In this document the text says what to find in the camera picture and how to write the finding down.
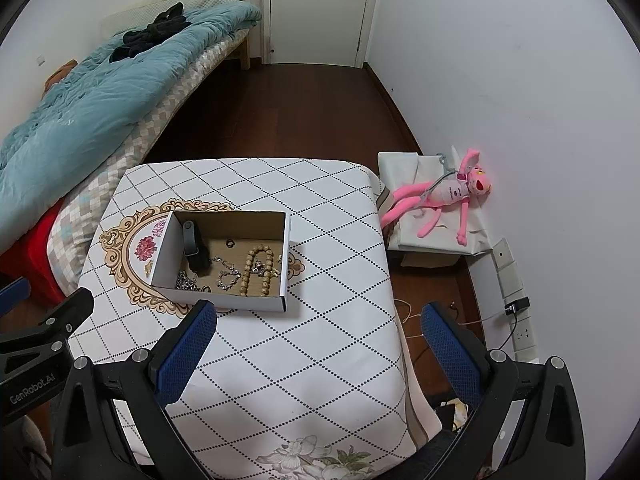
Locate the black smart band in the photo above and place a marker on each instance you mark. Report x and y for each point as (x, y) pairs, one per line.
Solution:
(197, 255)

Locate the black clothes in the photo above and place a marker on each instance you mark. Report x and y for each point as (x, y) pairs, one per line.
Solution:
(150, 35)

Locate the white cardboard box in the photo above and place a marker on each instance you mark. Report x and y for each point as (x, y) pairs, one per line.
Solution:
(240, 304)

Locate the pink plush toy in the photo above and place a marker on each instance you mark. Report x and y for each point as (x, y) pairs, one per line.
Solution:
(450, 192)

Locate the grey clothes hanger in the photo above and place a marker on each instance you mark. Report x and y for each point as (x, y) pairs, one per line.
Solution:
(434, 185)

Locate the white diamond-pattern tablecloth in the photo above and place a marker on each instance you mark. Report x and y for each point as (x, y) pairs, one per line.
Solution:
(310, 350)

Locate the wooden bed frame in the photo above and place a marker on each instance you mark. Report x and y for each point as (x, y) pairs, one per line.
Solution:
(245, 52)

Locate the brown pillow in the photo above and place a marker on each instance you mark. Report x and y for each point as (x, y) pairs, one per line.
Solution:
(60, 75)

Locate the beige under cloth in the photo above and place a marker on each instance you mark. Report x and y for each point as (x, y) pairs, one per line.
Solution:
(417, 400)

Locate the red blanket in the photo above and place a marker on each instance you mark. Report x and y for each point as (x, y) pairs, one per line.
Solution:
(35, 260)

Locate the white wall socket plate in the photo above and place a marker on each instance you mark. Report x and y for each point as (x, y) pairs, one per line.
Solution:
(511, 280)
(524, 340)
(522, 319)
(502, 252)

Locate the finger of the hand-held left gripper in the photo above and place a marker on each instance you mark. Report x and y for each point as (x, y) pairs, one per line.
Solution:
(14, 296)
(65, 315)

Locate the light blue quilt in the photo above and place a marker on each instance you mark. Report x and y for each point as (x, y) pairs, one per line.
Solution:
(100, 110)

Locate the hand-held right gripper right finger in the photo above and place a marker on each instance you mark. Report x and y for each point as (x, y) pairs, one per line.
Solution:
(450, 355)

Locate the black charger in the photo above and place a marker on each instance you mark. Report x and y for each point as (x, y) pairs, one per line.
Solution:
(517, 306)

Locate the white door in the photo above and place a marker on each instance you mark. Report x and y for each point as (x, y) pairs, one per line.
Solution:
(320, 10)

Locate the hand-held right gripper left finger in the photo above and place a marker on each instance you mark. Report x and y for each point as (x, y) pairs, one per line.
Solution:
(185, 355)

